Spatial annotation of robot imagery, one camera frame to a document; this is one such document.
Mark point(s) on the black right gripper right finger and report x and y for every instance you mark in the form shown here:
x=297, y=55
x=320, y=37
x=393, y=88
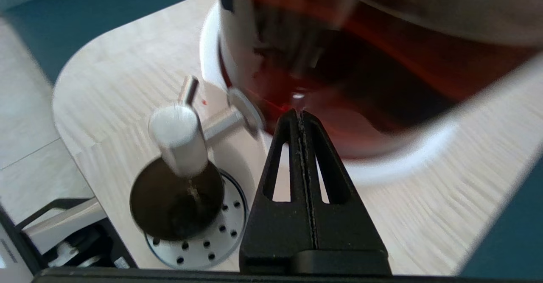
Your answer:
x=343, y=232

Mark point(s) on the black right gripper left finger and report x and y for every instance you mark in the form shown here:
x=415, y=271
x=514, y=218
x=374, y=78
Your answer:
x=275, y=232

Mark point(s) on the black plastic cup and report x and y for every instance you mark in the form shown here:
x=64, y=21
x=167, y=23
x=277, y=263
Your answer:
x=161, y=215

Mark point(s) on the large silver dispenser tap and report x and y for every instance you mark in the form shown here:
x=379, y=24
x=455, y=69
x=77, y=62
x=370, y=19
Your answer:
x=178, y=134

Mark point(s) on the white black robot base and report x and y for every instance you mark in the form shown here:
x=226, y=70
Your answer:
x=63, y=223

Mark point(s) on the large grey perforated drip tray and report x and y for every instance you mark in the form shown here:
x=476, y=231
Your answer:
x=220, y=240

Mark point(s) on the large dispenser with dark tea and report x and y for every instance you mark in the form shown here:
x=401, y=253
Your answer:
x=382, y=83

